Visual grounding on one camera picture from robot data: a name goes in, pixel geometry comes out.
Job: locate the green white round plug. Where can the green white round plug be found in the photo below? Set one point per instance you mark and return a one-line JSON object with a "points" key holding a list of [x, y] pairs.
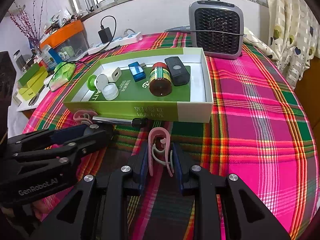
{"points": [[97, 82]]}

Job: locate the black remote fob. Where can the black remote fob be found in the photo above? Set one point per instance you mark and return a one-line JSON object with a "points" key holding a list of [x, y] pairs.
{"points": [[179, 74]]}

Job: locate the blue rectangular box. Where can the blue rectangular box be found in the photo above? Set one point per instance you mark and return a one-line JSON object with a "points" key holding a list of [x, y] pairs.
{"points": [[137, 71]]}

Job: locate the white side table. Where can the white side table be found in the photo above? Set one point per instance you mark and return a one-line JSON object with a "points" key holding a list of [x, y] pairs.
{"points": [[27, 108]]}

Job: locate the purple flower branches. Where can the purple flower branches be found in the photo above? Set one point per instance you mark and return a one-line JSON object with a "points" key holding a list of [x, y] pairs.
{"points": [[28, 25]]}

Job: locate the patterned cream curtain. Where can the patterned cream curtain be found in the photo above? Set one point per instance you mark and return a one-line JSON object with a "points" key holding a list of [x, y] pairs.
{"points": [[294, 38]]}

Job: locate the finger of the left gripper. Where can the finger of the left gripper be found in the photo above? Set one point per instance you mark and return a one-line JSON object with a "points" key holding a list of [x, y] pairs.
{"points": [[60, 151], [82, 135]]}

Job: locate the pink clip back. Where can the pink clip back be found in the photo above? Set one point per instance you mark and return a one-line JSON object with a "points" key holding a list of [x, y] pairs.
{"points": [[84, 117]]}

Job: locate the white power strip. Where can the white power strip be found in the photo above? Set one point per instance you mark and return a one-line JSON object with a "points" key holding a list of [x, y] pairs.
{"points": [[121, 41]]}

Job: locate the brown bottle red cap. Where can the brown bottle red cap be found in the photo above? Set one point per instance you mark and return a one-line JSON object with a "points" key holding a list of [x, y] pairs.
{"points": [[160, 83]]}

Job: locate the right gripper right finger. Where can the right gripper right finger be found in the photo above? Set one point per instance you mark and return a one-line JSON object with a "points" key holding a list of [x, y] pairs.
{"points": [[224, 206]]}

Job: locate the yellow green stacked boxes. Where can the yellow green stacked boxes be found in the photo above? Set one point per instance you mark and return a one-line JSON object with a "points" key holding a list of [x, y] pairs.
{"points": [[32, 81]]}

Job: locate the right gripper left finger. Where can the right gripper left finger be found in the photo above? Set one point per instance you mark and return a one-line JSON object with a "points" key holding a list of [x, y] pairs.
{"points": [[96, 208]]}

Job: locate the grey portable fan heater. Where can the grey portable fan heater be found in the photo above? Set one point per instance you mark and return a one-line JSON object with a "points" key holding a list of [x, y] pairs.
{"points": [[217, 27]]}

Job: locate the green tissue pack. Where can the green tissue pack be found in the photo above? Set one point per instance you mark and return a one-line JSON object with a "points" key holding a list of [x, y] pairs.
{"points": [[63, 73]]}

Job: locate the green white cardboard box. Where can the green white cardboard box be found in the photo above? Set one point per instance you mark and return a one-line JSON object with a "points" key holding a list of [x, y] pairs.
{"points": [[188, 103]]}

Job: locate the scissors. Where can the scissors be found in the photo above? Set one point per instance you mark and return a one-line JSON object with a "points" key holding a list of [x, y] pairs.
{"points": [[34, 100]]}

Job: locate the black power adapter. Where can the black power adapter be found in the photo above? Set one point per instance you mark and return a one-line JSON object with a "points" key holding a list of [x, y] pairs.
{"points": [[105, 34]]}

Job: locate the person's left hand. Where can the person's left hand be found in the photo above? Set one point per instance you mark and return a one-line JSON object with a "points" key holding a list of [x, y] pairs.
{"points": [[38, 207]]}

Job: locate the dark lidded jar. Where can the dark lidded jar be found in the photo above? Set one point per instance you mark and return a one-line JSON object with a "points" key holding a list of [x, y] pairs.
{"points": [[20, 61]]}

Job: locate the silver black pen torch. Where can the silver black pen torch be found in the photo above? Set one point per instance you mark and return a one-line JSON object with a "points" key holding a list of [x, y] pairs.
{"points": [[136, 122]]}

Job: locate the pink clip front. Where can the pink clip front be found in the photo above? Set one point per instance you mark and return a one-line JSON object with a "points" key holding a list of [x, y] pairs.
{"points": [[159, 150]]}

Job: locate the pink clip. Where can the pink clip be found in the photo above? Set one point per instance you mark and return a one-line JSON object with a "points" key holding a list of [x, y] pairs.
{"points": [[84, 117], [159, 150]]}

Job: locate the translucent white round jar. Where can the translucent white round jar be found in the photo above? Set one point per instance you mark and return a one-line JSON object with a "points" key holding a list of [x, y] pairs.
{"points": [[110, 92]]}

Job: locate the grey flat handheld device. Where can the grey flat handheld device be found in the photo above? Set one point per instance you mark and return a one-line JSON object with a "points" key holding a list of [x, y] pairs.
{"points": [[181, 29]]}

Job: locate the blue white carton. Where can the blue white carton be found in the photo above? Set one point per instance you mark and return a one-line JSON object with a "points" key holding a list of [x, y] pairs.
{"points": [[50, 57]]}

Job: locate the white charger cube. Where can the white charger cube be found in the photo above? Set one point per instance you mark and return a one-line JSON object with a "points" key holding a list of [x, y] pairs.
{"points": [[113, 74]]}

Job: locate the orange lidded storage bin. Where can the orange lidded storage bin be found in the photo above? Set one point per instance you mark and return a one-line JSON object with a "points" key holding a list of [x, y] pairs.
{"points": [[69, 42]]}

